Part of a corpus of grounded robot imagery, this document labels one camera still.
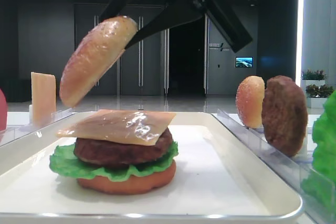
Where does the spare upright cheese slice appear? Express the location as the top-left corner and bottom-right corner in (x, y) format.
(30, 72), (56, 126)

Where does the spare brown meat patty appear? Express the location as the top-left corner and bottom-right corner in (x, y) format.
(261, 76), (308, 157)

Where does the cheese slice on burger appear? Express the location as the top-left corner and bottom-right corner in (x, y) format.
(56, 110), (176, 146)

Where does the meat patty on burger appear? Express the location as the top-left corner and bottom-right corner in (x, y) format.
(73, 129), (173, 169)

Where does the red tomato slice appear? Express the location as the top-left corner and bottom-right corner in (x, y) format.
(0, 90), (8, 131)

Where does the lettuce leaf on burger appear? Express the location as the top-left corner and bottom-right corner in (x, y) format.
(49, 141), (179, 182)

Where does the spare green lettuce leaf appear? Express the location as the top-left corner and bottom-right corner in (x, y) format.
(301, 94), (335, 210)

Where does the spare bun half on right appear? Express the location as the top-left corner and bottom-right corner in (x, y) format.
(235, 76), (265, 129)

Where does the white planter with plants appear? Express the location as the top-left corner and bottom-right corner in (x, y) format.
(301, 69), (334, 109)

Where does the white metal-rimmed tray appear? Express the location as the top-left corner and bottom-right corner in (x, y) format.
(1, 112), (304, 223)

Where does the bottom bun on tray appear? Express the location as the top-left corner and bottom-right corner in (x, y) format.
(77, 160), (176, 195)

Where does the wall monitor screen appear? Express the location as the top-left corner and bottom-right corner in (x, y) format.
(235, 57), (253, 68)

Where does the clear long right guide rail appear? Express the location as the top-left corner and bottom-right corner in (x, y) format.
(214, 110), (335, 223)

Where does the clear long guide rail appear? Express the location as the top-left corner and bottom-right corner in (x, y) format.
(214, 110), (335, 223)
(1, 109), (75, 146)

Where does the clear long left guide rail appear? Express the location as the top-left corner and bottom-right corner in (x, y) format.
(1, 109), (75, 146)

